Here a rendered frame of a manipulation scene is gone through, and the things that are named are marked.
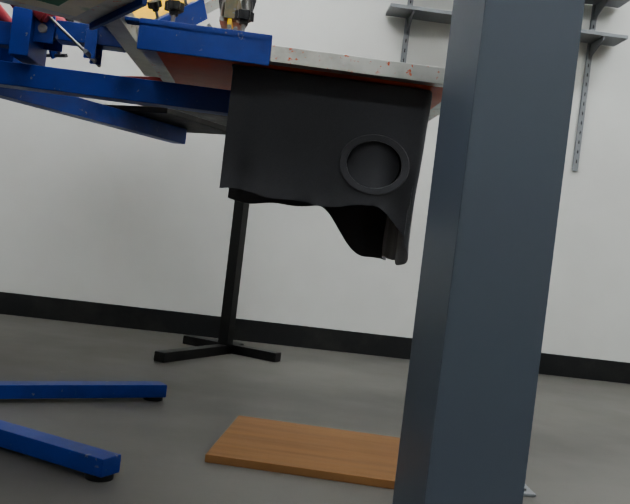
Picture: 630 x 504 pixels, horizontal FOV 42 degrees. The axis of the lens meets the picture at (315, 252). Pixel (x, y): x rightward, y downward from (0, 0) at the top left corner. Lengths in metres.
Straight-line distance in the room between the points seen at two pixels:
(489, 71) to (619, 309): 3.22
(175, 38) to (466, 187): 0.82
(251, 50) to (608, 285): 3.01
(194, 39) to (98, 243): 2.45
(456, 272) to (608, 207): 3.16
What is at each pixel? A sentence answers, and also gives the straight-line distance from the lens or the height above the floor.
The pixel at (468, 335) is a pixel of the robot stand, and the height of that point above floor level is 0.43.
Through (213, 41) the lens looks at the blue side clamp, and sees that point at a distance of 1.91.
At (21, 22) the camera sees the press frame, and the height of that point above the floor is 1.01.
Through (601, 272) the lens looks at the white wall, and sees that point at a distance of 4.52.
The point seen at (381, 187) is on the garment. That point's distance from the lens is 1.97.
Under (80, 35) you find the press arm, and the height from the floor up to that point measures 1.01.
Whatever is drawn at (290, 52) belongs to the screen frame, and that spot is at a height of 0.98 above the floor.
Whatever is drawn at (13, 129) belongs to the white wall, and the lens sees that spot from 4.38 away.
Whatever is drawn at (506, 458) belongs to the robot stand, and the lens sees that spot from 1.50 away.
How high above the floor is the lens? 0.56
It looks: 1 degrees down
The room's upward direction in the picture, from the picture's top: 7 degrees clockwise
